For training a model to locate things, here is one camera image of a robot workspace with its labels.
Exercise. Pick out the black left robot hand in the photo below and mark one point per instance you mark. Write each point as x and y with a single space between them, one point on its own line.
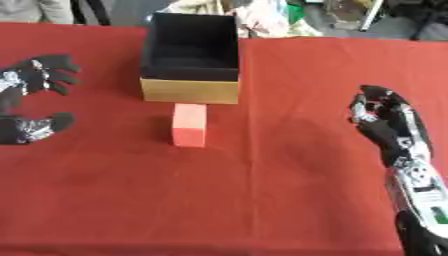
41 71

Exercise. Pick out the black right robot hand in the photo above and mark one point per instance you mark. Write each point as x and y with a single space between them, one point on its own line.
382 128

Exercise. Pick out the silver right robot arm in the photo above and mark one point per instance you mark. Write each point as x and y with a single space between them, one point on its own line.
421 203

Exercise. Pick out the tan box with black inside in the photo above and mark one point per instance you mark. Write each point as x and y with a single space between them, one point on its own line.
190 60

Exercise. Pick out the person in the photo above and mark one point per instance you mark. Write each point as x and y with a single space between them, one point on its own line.
35 11

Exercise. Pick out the black tripod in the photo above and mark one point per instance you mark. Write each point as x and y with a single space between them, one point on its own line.
90 11

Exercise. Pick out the black chair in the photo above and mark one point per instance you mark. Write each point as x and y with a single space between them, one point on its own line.
420 15

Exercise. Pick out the red rectangular block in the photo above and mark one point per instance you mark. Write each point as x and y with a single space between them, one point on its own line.
189 125

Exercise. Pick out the white plastic bag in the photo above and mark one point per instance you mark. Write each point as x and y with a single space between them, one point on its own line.
256 18

